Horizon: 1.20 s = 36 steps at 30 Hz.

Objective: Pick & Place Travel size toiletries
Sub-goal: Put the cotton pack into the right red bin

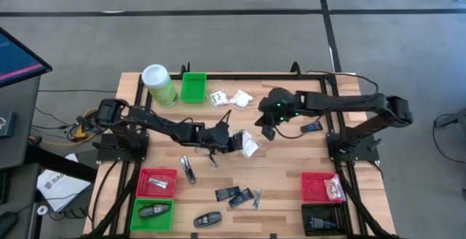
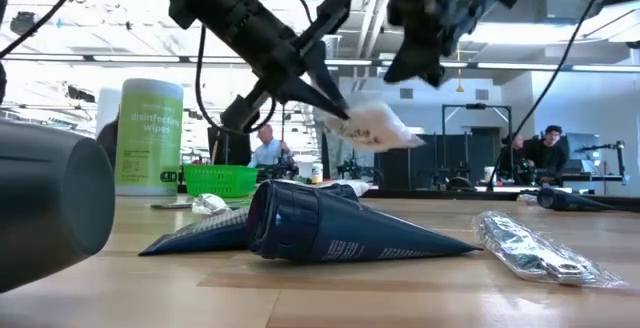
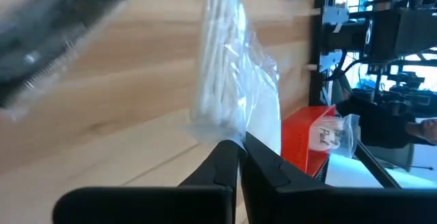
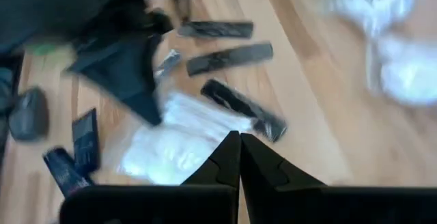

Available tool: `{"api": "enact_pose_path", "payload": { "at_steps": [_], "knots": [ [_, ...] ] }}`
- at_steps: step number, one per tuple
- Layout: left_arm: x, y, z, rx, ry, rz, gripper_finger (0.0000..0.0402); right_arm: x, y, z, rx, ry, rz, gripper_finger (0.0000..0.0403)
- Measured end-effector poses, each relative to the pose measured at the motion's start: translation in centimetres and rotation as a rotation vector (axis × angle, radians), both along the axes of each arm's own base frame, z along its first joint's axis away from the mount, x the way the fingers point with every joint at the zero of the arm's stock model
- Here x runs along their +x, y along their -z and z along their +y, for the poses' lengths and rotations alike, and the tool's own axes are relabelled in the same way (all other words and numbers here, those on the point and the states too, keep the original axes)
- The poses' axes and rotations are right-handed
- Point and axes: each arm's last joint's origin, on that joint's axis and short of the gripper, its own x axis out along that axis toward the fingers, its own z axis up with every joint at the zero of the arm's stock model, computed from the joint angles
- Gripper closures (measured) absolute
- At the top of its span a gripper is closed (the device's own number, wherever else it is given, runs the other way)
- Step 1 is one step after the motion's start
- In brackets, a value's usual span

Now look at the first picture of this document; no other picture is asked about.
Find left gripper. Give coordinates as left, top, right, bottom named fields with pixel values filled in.
left=202, top=120, right=245, bottom=155

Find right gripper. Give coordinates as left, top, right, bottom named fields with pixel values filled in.
left=253, top=87, right=301, bottom=141

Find long clear packet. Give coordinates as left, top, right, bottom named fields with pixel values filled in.
left=252, top=187, right=264, bottom=211

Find small silver foil packet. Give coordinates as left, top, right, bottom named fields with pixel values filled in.
left=148, top=177, right=169, bottom=189

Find clear bag with round print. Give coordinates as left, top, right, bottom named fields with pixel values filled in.
left=323, top=173, right=347, bottom=202

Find navy blue toiletry tube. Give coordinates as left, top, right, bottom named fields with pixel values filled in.
left=306, top=215, right=336, bottom=232
left=214, top=186, right=242, bottom=203

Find black pack right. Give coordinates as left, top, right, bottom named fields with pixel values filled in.
left=300, top=121, right=324, bottom=133

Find black flat packs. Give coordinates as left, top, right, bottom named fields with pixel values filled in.
left=228, top=187, right=255, bottom=209

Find narrow green plastic basket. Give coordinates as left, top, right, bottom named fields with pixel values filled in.
left=180, top=71, right=208, bottom=104

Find red plastic basket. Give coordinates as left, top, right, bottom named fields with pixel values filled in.
left=300, top=171, right=345, bottom=203
left=135, top=168, right=178, bottom=199

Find green disinfecting wipes canister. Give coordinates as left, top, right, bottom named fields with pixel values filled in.
left=141, top=63, right=179, bottom=109

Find black plastic basket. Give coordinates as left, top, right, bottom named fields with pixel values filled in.
left=301, top=203, right=346, bottom=237

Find wide green plastic basket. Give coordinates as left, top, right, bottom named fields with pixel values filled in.
left=130, top=197, right=175, bottom=232

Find black bar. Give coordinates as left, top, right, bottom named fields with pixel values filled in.
left=23, top=144, right=98, bottom=184

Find white paper booklet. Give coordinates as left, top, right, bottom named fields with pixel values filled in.
left=36, top=153, right=92, bottom=213

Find grey cabinet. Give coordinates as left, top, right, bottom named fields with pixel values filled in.
left=0, top=74, right=42, bottom=171

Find black box with sticker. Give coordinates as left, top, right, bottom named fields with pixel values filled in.
left=0, top=110, right=17, bottom=139

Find computer monitor with blue screen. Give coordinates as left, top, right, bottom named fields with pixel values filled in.
left=0, top=27, right=53, bottom=89

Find black computer mouse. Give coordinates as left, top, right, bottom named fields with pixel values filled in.
left=0, top=211, right=18, bottom=238

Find black aluminium table frame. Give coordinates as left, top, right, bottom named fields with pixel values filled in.
left=85, top=71, right=398, bottom=239

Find yellow cable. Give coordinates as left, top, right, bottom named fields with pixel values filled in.
left=28, top=106, right=100, bottom=148

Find electronics box with cables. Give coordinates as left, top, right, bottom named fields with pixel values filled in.
left=435, top=107, right=466, bottom=130

